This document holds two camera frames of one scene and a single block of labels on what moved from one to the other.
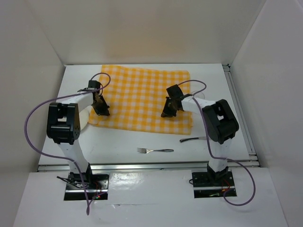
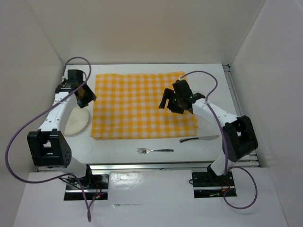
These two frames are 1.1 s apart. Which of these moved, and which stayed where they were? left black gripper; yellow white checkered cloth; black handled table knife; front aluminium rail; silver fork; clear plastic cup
Moved: left black gripper; yellow white checkered cloth
Stayed: black handled table knife; silver fork; clear plastic cup; front aluminium rail
